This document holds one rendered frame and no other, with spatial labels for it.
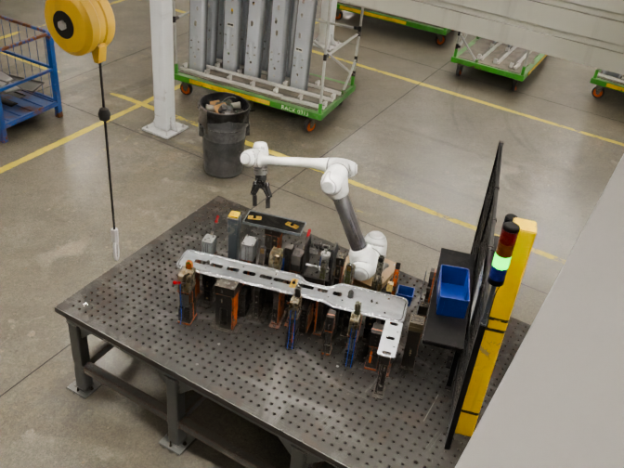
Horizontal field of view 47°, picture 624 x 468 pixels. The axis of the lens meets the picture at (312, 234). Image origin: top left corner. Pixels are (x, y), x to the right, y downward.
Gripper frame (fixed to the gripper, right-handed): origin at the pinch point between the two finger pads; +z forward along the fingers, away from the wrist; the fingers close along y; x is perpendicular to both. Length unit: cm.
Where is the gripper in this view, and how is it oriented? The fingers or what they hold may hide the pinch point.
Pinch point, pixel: (261, 205)
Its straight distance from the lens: 474.0
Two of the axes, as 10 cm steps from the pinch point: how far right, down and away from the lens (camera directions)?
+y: 6.7, 1.4, -7.3
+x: 7.4, -1.3, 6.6
